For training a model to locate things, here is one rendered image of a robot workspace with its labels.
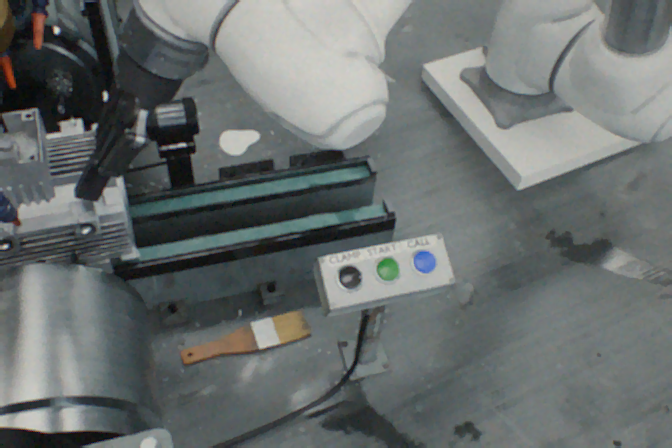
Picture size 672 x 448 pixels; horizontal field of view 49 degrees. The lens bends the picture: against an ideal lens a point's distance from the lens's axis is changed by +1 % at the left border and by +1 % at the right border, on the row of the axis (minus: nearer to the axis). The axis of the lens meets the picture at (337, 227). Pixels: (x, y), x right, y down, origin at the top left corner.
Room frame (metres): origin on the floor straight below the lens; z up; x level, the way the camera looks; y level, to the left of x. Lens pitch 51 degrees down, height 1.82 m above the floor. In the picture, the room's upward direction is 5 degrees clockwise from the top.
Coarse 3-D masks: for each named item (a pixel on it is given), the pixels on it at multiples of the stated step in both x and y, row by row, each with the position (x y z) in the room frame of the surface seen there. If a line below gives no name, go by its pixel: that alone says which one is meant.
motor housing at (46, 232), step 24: (48, 144) 0.66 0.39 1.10; (72, 144) 0.67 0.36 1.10; (72, 168) 0.62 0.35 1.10; (72, 192) 0.60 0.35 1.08; (24, 216) 0.57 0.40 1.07; (48, 216) 0.57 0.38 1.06; (120, 216) 0.59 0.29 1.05; (24, 240) 0.54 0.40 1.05; (48, 240) 0.55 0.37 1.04; (72, 240) 0.56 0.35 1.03; (96, 240) 0.57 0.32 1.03; (120, 240) 0.58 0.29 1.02; (0, 264) 0.52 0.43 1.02
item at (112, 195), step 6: (96, 126) 0.72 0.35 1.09; (108, 186) 0.61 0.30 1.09; (114, 186) 0.61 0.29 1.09; (108, 192) 0.60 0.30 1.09; (114, 192) 0.61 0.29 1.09; (120, 192) 0.61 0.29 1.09; (108, 198) 0.60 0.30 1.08; (114, 198) 0.60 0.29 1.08; (120, 198) 0.60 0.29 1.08; (108, 204) 0.59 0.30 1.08; (114, 204) 0.59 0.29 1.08; (126, 258) 0.59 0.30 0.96; (132, 258) 0.60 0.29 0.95
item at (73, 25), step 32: (64, 0) 0.93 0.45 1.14; (32, 32) 0.84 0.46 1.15; (64, 32) 0.86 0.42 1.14; (0, 64) 0.81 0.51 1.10; (32, 64) 0.83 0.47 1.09; (64, 64) 0.84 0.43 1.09; (96, 64) 0.86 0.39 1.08; (0, 96) 0.79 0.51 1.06; (32, 96) 0.82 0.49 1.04; (64, 96) 0.80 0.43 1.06; (96, 96) 0.86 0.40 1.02
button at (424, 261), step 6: (420, 252) 0.56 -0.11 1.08; (426, 252) 0.56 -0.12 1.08; (414, 258) 0.55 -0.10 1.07; (420, 258) 0.55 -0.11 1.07; (426, 258) 0.56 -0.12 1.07; (432, 258) 0.56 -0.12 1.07; (414, 264) 0.55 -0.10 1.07; (420, 264) 0.55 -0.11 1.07; (426, 264) 0.55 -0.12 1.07; (432, 264) 0.55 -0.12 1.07; (420, 270) 0.54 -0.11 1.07; (426, 270) 0.54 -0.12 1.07; (432, 270) 0.54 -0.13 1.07
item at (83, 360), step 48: (0, 288) 0.40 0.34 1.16; (48, 288) 0.41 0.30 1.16; (96, 288) 0.43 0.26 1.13; (0, 336) 0.34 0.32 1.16; (48, 336) 0.35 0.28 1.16; (96, 336) 0.37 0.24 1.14; (144, 336) 0.41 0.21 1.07; (0, 384) 0.29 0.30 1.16; (48, 384) 0.30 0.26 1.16; (96, 384) 0.31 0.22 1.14; (144, 384) 0.34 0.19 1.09; (48, 432) 0.26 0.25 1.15; (96, 432) 0.27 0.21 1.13
